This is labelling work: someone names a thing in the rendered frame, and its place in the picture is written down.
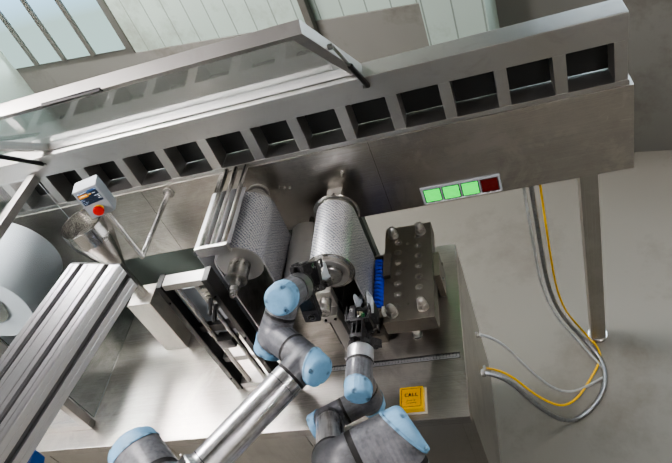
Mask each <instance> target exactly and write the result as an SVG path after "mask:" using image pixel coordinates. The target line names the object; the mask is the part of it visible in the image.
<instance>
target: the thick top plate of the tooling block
mask: <svg viewBox="0 0 672 463"><path fill-rule="evenodd" d="M422 224H423V225H424V228H425V229H426V233H425V234H424V235H421V236H418V235H416V233H415V225H410V226H404V227H398V228H395V230H397V233H398V234H399V237H398V238H397V239H396V240H390V239H389V237H388V229H387V230H386V236H385V254H388V253H390V254H391V256H392V265H391V278H389V279H384V306H385V308H386V305H387V304H389V303H391V304H393V305H394V307H396V309H397V310H398V316H397V317H396V318H394V319H390V318H388V317H387V316H386V317H383V324H384V326H385V328H386V331H387V333H388V334H394V333H402V332H410V331H418V330H426V329H435V328H439V315H438V297H437V284H436V281H435V278H434V270H433V253H434V252H435V241H434V232H433V228H432V225H431V222H427V223H422ZM418 297H423V298H424V299H425V300H426V301H427V303H428V304H429V309H428V310H427V311H425V312H420V311H418V309H417V298H418Z"/></svg>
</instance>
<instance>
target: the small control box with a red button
mask: <svg viewBox="0 0 672 463"><path fill-rule="evenodd" d="M72 194H73V195H74V197H75V198H76V199H77V200H78V201H79V203H80V204H81V205H82V206H83V207H84V209H85V210H86V211H87V212H88V213H89V215H90V216H91V217H92V218H93V219H94V218H97V217H99V216H102V215H104V214H107V213H109V212H111V211H114V210H115V208H116V198H115V197H114V196H113V195H112V193H111V192H110V191H109V189H108V188H107V187H106V185H105V184H104V183H103V182H102V180H101V179H100V178H99V176H98V175H94V176H92V177H89V178H87V179H84V180H82V181H79V182H77V183H75V184H74V188H73V192H72Z"/></svg>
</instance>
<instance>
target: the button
mask: <svg viewBox="0 0 672 463"><path fill-rule="evenodd" d="M400 407H402V408H403V409H404V411H405V412H406V413H412V412H423V411H425V393H424V388H423V386H416V387H406V388H400Z"/></svg>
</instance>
